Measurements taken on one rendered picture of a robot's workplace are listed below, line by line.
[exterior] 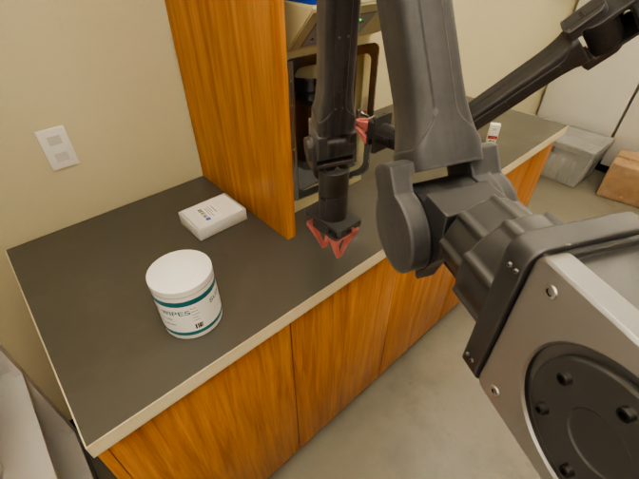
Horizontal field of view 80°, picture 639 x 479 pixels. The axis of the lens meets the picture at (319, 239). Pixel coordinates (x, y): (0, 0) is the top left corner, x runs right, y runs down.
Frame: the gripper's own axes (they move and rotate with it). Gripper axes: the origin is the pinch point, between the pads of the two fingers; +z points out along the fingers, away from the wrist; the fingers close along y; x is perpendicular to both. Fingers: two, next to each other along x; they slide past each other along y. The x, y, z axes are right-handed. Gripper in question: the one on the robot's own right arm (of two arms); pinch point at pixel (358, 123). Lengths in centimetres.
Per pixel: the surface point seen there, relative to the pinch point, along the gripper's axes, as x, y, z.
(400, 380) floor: -13, -120, -25
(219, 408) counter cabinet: 66, -48, -20
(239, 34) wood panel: 28.4, 24.9, 11.2
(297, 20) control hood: 20.5, 28.1, 0.5
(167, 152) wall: 37, -15, 50
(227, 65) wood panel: 28.4, 17.2, 18.1
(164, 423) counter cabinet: 77, -39, -20
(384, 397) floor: -1, -120, -26
